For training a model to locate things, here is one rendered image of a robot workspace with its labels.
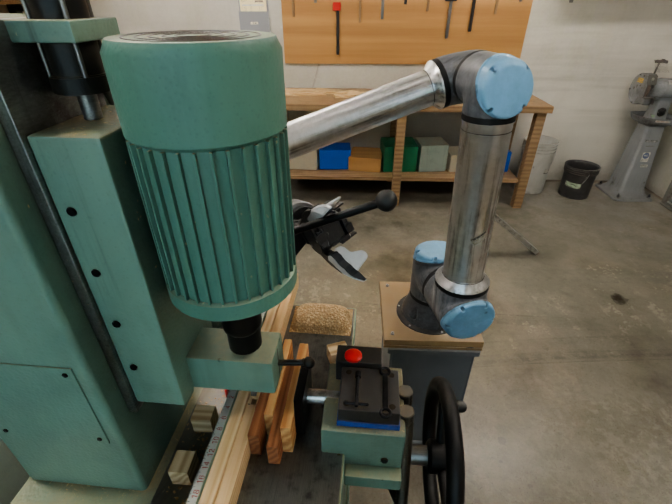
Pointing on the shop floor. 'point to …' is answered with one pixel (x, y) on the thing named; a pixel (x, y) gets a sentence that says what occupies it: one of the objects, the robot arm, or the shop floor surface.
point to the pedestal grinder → (642, 136)
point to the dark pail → (578, 179)
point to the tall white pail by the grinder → (540, 163)
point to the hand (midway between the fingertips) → (346, 249)
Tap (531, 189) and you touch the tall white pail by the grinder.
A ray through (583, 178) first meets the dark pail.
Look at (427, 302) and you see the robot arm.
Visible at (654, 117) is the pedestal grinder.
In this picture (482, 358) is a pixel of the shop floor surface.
